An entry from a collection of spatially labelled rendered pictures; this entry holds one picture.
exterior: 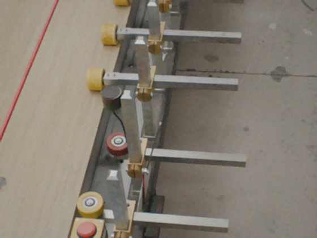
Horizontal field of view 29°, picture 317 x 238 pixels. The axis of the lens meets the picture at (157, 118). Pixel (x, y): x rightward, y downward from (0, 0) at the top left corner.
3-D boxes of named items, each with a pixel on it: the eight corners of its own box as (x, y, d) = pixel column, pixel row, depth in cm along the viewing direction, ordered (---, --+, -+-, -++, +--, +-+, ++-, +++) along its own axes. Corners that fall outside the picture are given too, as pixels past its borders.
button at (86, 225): (97, 225, 144) (96, 221, 142) (93, 240, 141) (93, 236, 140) (80, 224, 144) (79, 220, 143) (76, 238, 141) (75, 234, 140)
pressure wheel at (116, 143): (135, 153, 213) (132, 131, 205) (131, 171, 207) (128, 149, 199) (112, 152, 214) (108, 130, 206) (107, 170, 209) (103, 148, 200)
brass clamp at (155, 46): (167, 32, 238) (166, 21, 234) (162, 55, 229) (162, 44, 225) (151, 31, 239) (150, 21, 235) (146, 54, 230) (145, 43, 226)
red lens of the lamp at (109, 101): (123, 90, 184) (123, 85, 183) (120, 105, 180) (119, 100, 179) (103, 89, 185) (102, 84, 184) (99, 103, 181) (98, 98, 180)
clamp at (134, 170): (148, 148, 211) (147, 137, 208) (142, 179, 202) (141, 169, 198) (132, 147, 212) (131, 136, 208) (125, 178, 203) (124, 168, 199)
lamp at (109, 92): (129, 134, 198) (123, 85, 183) (127, 148, 194) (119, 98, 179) (111, 133, 199) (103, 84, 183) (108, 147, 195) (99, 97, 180)
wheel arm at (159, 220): (228, 225, 189) (228, 217, 185) (227, 235, 186) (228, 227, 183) (89, 214, 195) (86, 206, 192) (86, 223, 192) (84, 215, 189)
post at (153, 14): (165, 96, 253) (158, -2, 218) (164, 101, 250) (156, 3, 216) (157, 95, 253) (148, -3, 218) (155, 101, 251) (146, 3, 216)
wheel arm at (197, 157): (245, 161, 204) (246, 153, 201) (245, 169, 202) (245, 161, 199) (116, 153, 210) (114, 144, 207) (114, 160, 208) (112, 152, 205)
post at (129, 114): (146, 188, 216) (133, 88, 181) (144, 196, 214) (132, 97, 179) (136, 187, 216) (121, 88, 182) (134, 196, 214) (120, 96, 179)
